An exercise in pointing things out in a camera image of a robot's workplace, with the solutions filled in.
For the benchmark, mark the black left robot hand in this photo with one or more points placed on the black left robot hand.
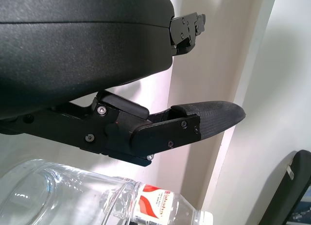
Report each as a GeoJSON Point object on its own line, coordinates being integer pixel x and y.
{"type": "Point", "coordinates": [73, 64]}

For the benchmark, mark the clear plastic water bottle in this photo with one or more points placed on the clear plastic water bottle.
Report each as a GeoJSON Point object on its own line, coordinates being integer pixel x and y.
{"type": "Point", "coordinates": [155, 205]}

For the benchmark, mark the clear glass cup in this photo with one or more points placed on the clear glass cup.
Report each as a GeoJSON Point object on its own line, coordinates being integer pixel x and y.
{"type": "Point", "coordinates": [36, 198]}

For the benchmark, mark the black background object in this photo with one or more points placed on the black background object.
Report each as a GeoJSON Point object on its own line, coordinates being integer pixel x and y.
{"type": "Point", "coordinates": [281, 198]}

